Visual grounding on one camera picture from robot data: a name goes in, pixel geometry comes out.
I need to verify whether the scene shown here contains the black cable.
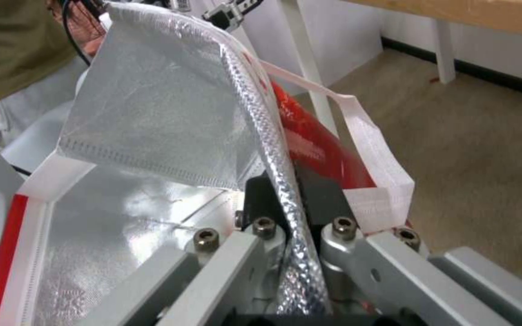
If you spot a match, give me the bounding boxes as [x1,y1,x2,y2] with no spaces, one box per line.
[60,0,91,67]

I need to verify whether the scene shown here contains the person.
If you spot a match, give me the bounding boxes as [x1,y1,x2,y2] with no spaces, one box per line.
[0,0,108,115]

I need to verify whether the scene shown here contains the red white foil-lined delivery bag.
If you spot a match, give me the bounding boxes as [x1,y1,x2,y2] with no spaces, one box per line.
[0,3,418,326]

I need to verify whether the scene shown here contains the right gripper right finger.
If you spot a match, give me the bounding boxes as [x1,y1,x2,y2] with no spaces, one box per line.
[294,165,487,326]

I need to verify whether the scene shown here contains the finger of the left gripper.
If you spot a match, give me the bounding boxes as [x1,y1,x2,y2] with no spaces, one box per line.
[200,0,263,29]

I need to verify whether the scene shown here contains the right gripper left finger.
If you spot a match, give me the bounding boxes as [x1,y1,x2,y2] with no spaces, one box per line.
[120,175,293,326]

